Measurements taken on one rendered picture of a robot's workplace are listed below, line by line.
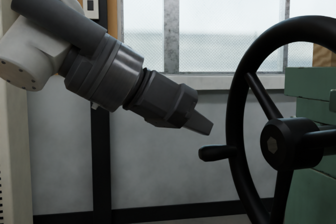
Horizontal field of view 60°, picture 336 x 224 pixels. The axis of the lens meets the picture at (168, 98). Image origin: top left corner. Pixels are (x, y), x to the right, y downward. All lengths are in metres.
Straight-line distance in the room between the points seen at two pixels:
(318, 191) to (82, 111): 1.29
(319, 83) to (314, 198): 0.21
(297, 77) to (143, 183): 1.30
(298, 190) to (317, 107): 0.17
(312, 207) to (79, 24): 0.52
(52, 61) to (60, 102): 1.31
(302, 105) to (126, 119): 1.18
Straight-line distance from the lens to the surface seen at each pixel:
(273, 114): 0.38
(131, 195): 1.79
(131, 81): 0.35
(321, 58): 0.62
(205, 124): 0.43
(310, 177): 0.63
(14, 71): 0.36
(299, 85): 0.62
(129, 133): 1.67
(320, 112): 0.59
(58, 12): 0.34
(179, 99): 0.36
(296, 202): 0.67
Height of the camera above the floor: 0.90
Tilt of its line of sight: 6 degrees down
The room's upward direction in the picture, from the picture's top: straight up
